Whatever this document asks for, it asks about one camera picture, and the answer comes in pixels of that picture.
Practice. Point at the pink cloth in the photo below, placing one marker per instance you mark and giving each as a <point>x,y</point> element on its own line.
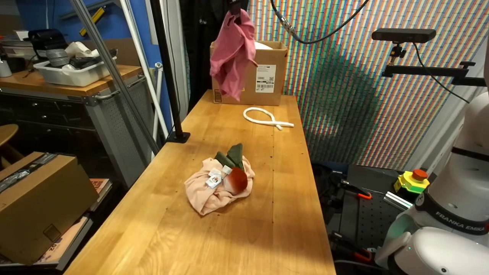
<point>234,55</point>

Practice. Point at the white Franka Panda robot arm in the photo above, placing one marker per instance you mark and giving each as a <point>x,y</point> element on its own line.
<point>458,203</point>

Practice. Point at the red plush vegetable green leaves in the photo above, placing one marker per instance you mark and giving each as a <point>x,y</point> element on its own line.
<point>237,179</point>

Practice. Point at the cardboard box with shipping label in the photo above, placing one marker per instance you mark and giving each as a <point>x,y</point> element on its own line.
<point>269,76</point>

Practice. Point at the pale peach cloth with label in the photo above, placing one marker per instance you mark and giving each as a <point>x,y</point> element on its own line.
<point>203,191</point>

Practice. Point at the clear plastic bag in box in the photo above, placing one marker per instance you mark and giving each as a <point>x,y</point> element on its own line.
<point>261,46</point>

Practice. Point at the black curtain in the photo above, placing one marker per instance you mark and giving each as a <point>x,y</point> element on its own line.
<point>199,40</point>

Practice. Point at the orange black clamp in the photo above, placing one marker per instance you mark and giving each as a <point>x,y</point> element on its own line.
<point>356,252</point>
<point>359,192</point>

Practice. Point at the white metal pole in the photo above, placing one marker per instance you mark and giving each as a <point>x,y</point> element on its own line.
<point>142,61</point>

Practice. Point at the silver metal pole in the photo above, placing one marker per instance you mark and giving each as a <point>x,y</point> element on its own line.
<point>115,76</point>

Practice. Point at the yellow red emergency stop button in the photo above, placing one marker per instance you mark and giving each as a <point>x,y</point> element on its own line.
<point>413,182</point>

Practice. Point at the workbench with wooden top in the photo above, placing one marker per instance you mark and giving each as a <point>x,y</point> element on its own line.
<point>66,92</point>

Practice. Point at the white plastic bin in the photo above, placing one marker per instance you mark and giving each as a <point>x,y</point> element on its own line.
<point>70,73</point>

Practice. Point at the white crumpled object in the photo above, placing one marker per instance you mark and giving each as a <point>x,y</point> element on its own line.
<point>81,49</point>

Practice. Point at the grey metal bowl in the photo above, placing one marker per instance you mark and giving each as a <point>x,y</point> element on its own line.
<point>58,58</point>

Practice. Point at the large plain cardboard box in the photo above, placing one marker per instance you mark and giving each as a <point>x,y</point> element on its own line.
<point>40,203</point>

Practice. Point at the black device on bin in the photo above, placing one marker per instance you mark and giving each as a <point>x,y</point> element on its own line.
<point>43,40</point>

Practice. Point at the blue board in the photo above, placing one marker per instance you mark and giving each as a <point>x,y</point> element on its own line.
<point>50,15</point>

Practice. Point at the round wooden stool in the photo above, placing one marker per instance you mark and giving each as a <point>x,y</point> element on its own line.
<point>6,133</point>

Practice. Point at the white cup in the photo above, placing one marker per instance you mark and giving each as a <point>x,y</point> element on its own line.
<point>3,69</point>

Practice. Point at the black post with base plate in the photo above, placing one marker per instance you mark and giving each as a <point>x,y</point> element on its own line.
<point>170,101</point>

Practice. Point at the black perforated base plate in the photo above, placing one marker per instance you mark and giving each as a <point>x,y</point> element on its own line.
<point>367,218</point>

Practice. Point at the black stereo camera bar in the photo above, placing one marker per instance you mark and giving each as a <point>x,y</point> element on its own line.
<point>402,35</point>

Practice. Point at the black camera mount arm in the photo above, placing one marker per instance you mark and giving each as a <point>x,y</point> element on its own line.
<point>432,70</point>

